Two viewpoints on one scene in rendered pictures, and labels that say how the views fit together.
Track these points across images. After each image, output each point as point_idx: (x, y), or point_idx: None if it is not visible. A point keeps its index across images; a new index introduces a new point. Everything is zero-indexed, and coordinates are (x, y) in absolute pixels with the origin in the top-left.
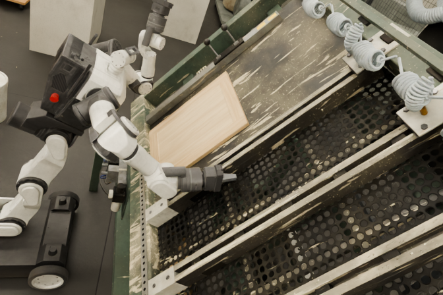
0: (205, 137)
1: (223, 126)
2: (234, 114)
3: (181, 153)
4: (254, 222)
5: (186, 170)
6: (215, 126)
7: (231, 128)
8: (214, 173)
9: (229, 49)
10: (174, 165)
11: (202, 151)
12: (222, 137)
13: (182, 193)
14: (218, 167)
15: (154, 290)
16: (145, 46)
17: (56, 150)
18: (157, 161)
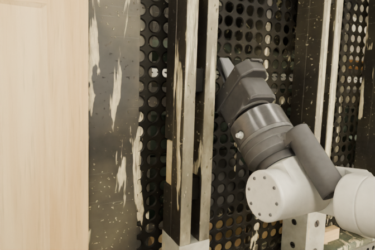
0: (24, 118)
1: (33, 42)
2: None
3: (18, 219)
4: (327, 51)
5: (285, 130)
6: (0, 70)
7: (65, 22)
8: (263, 80)
9: None
10: (51, 246)
11: (73, 137)
12: (79, 60)
13: (206, 192)
14: (258, 66)
15: (319, 249)
16: None
17: None
18: (354, 179)
